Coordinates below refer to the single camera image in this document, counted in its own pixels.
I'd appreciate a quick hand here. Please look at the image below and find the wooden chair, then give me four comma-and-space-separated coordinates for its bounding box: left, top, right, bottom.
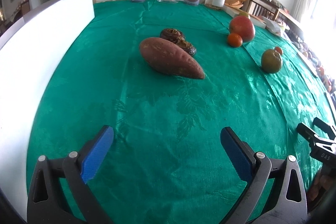
247, 0, 279, 20

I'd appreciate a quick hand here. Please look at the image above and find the white plastic bag package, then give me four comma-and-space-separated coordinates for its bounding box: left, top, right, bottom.
262, 16, 290, 36

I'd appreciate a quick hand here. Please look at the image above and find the yellow green pear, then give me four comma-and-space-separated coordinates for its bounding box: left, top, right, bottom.
261, 49, 282, 73

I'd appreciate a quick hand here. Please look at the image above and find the small red tomato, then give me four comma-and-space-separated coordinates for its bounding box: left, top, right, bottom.
274, 47, 283, 56

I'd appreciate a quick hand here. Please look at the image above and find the green satin tablecloth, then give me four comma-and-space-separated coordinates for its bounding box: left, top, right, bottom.
27, 0, 334, 223

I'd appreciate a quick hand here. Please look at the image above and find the purple sweet potato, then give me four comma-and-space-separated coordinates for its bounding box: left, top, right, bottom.
139, 37, 205, 80

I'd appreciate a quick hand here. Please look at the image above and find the white cardboard box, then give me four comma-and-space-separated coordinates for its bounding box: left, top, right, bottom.
1, 0, 95, 219

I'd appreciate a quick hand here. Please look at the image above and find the large red apple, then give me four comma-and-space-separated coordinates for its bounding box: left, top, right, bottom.
229, 15, 256, 43

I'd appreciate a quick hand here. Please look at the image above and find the small orange mandarin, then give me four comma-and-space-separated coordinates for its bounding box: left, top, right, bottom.
227, 33, 243, 48

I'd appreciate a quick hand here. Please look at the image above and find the flat white box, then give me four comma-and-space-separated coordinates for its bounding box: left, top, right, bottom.
222, 6, 266, 29

